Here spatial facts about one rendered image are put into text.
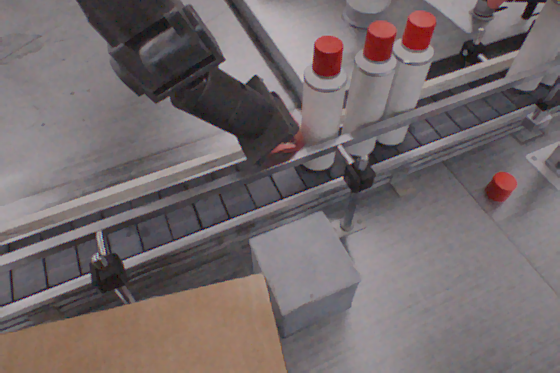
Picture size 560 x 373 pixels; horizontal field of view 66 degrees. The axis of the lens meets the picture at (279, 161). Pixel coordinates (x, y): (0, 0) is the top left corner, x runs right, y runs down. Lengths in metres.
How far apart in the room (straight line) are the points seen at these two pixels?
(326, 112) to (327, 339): 0.28
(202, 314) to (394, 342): 0.35
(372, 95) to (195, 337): 0.38
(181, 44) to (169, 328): 0.22
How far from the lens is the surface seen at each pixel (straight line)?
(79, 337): 0.29
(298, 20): 0.89
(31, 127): 0.85
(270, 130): 0.49
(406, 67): 0.56
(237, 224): 0.58
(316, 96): 0.51
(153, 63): 0.39
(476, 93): 0.67
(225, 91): 0.44
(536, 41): 0.78
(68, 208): 0.60
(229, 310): 0.27
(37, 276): 0.61
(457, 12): 0.98
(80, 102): 0.86
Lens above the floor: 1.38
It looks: 52 degrees down
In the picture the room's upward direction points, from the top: straight up
